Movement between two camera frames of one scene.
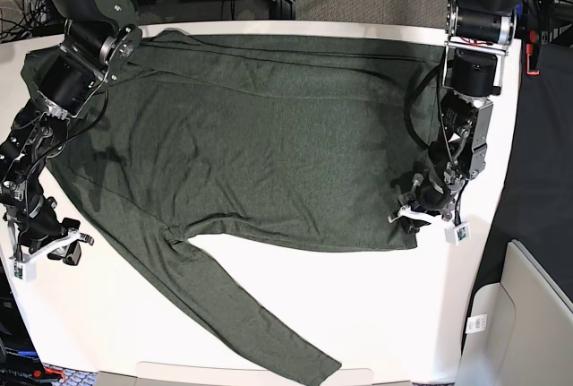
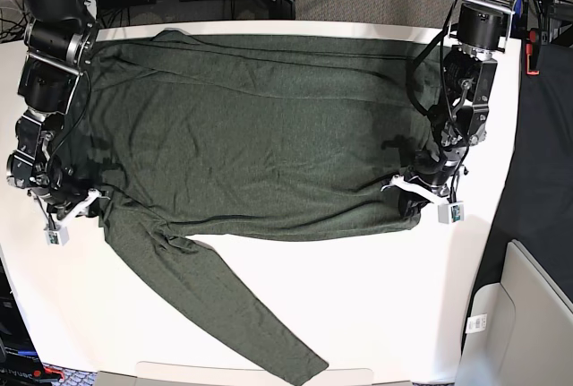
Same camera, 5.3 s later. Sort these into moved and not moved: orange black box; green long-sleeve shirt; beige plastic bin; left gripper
Moved: left gripper
Not moved: orange black box; green long-sleeve shirt; beige plastic bin
